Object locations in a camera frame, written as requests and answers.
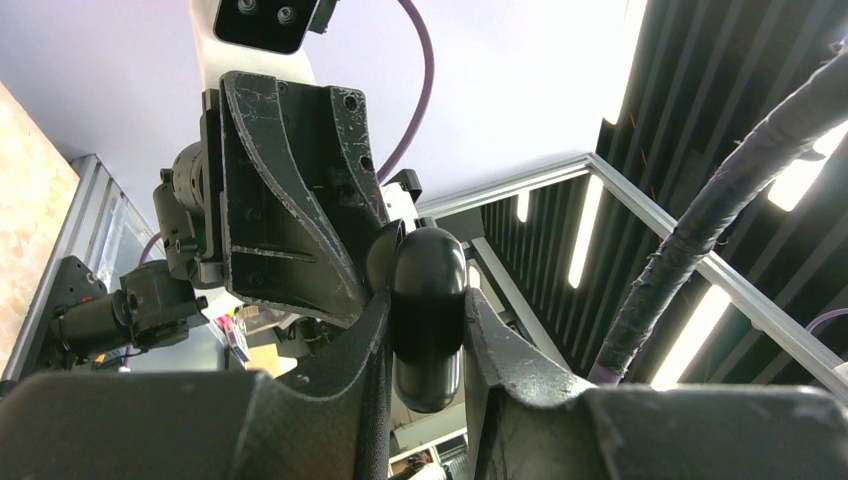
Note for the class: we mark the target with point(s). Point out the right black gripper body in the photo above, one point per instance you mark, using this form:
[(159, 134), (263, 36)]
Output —
[(187, 204)]

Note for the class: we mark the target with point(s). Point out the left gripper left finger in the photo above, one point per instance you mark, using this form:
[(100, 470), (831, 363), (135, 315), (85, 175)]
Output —
[(326, 419)]

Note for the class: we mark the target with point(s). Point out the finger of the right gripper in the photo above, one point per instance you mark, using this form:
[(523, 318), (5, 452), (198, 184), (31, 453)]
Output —
[(280, 249), (327, 132)]

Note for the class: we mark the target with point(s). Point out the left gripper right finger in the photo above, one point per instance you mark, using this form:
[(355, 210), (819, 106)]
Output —
[(529, 418)]

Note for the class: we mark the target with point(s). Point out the black earbud case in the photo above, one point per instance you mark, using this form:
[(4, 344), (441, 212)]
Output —
[(424, 270)]

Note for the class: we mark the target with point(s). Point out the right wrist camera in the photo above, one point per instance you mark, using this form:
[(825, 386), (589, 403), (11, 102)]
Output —
[(256, 36)]

